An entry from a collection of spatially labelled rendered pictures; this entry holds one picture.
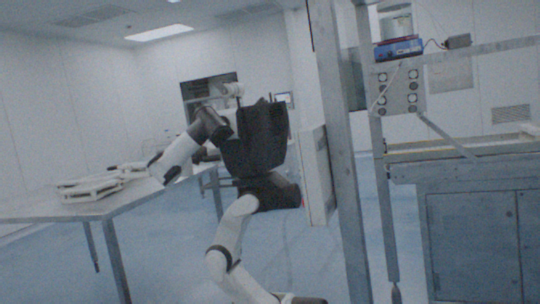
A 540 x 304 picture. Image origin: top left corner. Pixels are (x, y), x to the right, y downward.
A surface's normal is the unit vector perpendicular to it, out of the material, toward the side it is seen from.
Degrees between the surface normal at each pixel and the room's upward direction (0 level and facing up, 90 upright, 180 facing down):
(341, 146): 90
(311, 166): 90
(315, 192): 90
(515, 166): 90
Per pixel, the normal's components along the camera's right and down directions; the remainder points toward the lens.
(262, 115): -0.50, 0.20
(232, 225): -0.39, 0.56
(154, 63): -0.29, 0.18
